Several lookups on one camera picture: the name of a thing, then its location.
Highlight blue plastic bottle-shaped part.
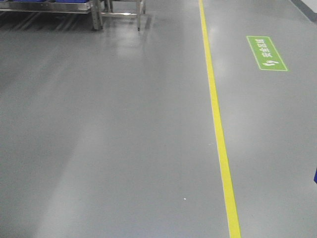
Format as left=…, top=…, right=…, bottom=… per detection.
left=314, top=169, right=317, bottom=184

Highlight stainless steel shelf frame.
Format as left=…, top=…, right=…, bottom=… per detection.
left=0, top=0, right=146, bottom=30

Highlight green floor safety sign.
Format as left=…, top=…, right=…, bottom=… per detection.
left=246, top=36, right=288, bottom=71

